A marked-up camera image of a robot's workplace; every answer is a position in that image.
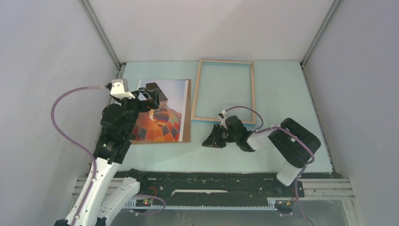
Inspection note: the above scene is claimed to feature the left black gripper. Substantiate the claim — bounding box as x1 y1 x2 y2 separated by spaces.
115 88 160 138

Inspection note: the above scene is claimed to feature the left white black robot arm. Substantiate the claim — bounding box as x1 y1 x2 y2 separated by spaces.
50 79 166 226

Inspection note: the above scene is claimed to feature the hot air balloon photo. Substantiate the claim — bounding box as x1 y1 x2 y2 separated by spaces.
130 79 190 143

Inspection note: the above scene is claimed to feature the brown cardboard backing board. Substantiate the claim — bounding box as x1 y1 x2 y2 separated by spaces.
131 79 192 145

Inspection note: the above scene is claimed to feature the left small circuit board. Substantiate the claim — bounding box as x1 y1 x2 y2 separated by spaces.
136 199 153 208

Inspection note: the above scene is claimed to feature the small circuit board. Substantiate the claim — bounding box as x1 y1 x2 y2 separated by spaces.
136 199 153 208
275 201 295 217

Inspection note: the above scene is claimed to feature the wooden picture frame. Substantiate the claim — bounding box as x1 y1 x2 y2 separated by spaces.
191 59 256 122

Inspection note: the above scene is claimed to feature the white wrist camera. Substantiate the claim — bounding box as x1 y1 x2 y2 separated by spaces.
110 78 136 100
218 110 227 129

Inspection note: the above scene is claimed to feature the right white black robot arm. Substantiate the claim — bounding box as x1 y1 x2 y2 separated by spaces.
202 116 321 197

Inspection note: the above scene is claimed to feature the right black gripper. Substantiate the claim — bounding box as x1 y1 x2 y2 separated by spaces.
202 124 239 148

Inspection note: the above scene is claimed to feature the right small circuit board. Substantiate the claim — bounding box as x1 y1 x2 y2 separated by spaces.
275 201 295 217

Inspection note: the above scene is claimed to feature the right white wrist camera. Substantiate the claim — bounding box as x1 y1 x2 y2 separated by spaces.
218 110 227 129

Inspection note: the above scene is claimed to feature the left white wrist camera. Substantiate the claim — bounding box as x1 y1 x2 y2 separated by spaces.
110 78 136 100

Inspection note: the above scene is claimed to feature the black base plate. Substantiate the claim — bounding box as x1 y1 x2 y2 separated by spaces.
138 172 304 208

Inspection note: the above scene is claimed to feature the aluminium rail frame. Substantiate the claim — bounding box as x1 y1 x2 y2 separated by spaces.
71 177 356 210

